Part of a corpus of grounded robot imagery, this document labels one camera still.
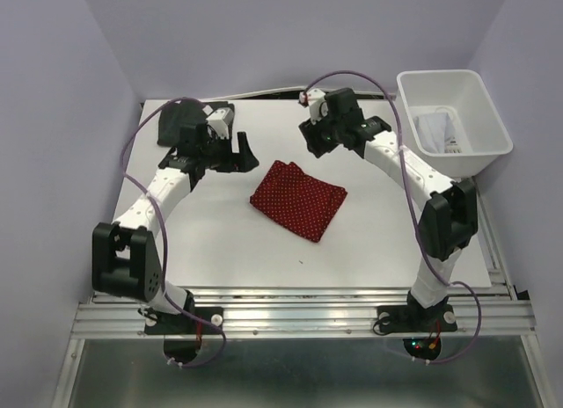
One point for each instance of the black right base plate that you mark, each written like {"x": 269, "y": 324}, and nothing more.
{"x": 410, "y": 320}

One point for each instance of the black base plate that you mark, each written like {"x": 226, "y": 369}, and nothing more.
{"x": 160, "y": 324}
{"x": 410, "y": 320}

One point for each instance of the red dotted skirt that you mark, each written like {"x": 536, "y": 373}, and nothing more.
{"x": 298, "y": 202}

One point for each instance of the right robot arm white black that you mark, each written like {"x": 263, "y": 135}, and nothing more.
{"x": 443, "y": 210}

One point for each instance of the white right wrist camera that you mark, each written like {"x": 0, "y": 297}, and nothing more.
{"x": 314, "y": 100}

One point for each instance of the dark grey dotted skirt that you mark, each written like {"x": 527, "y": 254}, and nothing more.
{"x": 173, "y": 117}

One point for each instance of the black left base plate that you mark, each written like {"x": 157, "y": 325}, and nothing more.
{"x": 160, "y": 324}

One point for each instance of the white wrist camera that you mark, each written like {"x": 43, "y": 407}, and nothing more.
{"x": 220, "y": 122}
{"x": 314, "y": 100}

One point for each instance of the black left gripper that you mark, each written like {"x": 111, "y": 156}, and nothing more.
{"x": 243, "y": 162}

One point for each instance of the white garment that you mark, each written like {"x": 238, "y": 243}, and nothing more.
{"x": 437, "y": 132}

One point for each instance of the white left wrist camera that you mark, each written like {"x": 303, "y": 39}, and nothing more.
{"x": 220, "y": 122}

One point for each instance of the aluminium rail frame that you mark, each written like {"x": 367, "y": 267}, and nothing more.
{"x": 306, "y": 313}

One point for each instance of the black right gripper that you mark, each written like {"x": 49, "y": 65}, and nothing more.
{"x": 316, "y": 147}

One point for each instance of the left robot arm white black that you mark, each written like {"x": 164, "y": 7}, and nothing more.
{"x": 125, "y": 259}

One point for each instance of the white plastic bin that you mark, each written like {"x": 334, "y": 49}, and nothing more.
{"x": 479, "y": 127}

